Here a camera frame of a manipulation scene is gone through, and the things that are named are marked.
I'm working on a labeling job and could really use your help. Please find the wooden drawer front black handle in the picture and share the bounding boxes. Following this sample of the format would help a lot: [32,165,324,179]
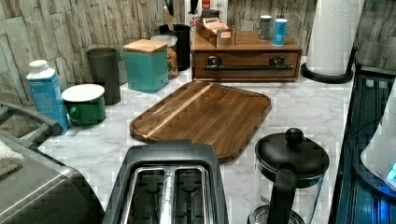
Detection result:
[192,51,301,82]

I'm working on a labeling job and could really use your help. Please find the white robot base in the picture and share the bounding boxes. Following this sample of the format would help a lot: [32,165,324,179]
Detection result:
[354,85,396,200]

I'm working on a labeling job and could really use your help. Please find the wooden drawer box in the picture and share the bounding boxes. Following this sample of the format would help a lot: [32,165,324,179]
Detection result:
[191,31,302,82]

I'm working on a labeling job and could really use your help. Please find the wooden cutting board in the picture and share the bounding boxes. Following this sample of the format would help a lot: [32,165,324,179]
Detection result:
[130,81,271,162]

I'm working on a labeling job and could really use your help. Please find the teal canister wooden lid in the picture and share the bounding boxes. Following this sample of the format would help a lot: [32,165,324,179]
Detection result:
[123,39,169,93]

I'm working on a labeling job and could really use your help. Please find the black two-slot toaster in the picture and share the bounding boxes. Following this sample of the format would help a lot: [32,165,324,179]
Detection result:
[103,140,229,224]

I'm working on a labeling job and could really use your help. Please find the glass jar white lid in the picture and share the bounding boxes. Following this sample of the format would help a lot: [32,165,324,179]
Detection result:
[151,35,178,79]

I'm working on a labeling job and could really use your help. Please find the wooden tea bag organizer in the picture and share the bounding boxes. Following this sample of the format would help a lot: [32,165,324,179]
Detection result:
[196,17,235,47]

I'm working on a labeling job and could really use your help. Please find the black utensil holder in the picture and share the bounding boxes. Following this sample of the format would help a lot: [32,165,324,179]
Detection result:
[159,24,191,71]

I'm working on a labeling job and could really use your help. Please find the white red cardboard box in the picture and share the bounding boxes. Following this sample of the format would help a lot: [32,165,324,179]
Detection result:
[184,0,228,31]

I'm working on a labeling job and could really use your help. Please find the dark grey tall cup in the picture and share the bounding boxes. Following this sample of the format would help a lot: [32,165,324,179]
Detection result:
[87,48,120,105]

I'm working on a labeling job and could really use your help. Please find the black glass french press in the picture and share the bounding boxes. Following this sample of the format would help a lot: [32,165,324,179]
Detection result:
[247,128,330,224]

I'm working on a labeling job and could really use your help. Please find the blue spice shaker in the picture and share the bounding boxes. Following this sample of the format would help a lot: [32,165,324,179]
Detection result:
[273,19,288,46]

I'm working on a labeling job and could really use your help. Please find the green enamel mug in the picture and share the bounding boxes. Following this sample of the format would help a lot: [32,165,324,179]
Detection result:
[62,84,106,126]

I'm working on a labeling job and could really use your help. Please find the grey spice shaker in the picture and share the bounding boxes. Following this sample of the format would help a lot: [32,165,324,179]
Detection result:
[259,15,272,40]

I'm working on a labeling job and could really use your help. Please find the black paper towel holder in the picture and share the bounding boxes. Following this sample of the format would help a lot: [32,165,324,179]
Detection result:
[300,46,358,84]

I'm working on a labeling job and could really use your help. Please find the blue white carton bottle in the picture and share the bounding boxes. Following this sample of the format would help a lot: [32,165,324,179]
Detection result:
[26,60,69,134]

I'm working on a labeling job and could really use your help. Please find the white paper towel roll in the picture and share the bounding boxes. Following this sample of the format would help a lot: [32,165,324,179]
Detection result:
[305,0,364,77]

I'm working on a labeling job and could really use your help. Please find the stainless steel appliance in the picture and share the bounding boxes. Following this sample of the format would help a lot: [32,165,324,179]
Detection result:
[0,135,105,224]

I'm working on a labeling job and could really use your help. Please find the white folded cloth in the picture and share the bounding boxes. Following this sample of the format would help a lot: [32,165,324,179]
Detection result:
[0,142,24,175]

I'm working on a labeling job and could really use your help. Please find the wooden utensil handle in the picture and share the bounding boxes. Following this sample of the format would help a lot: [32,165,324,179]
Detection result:
[163,6,174,32]

